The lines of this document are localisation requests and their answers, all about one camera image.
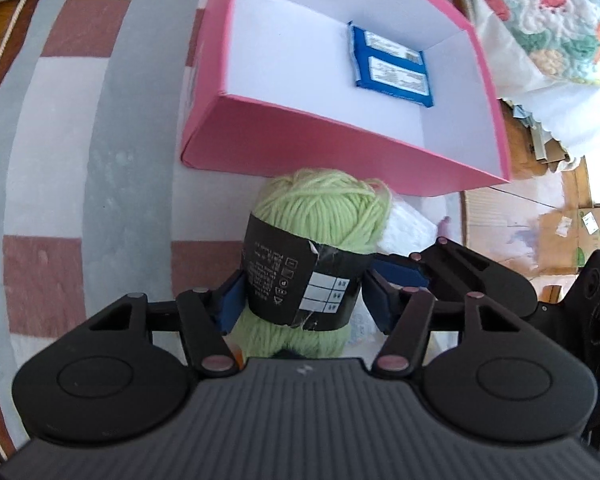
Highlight green yarn ball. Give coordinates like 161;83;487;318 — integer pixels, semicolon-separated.
230;169;394;361

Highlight floral quilt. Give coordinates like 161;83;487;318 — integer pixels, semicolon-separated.
452;0;600;88

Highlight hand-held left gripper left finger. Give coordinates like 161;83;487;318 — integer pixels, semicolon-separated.
70;270;248;379

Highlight pink cardboard box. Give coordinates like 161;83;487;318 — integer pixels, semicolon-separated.
180;0;512;197

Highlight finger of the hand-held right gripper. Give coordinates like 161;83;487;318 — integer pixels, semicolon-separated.
371;238;537;319

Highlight white bed sheet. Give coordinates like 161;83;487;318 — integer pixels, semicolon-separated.
466;0;600;162

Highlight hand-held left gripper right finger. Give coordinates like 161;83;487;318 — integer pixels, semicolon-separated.
361;269;539;379

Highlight brown cardboard box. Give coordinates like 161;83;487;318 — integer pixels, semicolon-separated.
536;202;600;277

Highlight blue snack packet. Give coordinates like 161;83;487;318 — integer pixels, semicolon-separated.
347;21;435;109

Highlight cardboard scraps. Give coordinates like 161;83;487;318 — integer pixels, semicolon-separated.
500;99;589;175

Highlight thin black cable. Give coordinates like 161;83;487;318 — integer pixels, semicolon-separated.
487;186;584;210

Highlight clear bag of cotton swabs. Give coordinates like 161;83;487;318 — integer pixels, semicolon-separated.
375;200;444;261

